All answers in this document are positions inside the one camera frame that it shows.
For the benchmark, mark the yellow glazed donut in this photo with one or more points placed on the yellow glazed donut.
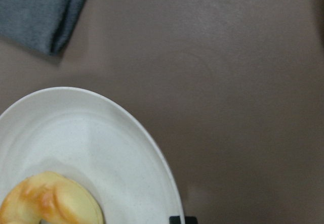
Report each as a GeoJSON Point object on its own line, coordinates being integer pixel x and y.
{"type": "Point", "coordinates": [50, 197]}

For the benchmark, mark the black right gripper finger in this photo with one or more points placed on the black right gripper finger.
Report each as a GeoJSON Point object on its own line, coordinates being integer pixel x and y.
{"type": "Point", "coordinates": [187, 220]}

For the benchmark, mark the folded grey cloth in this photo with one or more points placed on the folded grey cloth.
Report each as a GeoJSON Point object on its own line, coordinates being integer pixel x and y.
{"type": "Point", "coordinates": [42, 25]}

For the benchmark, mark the white round plate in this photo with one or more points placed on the white round plate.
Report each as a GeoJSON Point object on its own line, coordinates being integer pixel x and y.
{"type": "Point", "coordinates": [92, 140]}

